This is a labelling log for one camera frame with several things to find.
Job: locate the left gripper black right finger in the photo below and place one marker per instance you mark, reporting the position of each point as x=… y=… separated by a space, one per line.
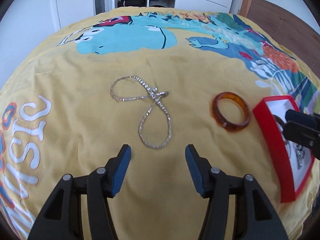
x=255 y=216

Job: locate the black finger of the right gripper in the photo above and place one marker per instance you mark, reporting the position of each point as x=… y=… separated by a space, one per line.
x=303 y=129

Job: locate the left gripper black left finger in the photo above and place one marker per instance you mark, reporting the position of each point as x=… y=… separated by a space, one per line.
x=60 y=217

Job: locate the red jewelry box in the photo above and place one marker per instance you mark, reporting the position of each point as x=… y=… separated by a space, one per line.
x=282 y=151

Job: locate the amber resin bangle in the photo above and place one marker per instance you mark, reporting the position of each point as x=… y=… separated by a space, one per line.
x=221 y=120

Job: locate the dark brown large bangle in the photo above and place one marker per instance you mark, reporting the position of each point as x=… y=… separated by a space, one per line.
x=280 y=123

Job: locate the white bedroom door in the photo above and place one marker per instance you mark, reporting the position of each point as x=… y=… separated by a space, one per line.
x=71 y=11

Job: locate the silver pendant in box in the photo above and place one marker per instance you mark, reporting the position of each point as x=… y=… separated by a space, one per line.
x=300 y=153

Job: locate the wooden headboard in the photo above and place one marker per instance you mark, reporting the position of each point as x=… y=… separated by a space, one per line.
x=286 y=28

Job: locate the yellow dinosaur print duvet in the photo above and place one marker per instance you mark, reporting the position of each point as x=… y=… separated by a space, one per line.
x=146 y=77

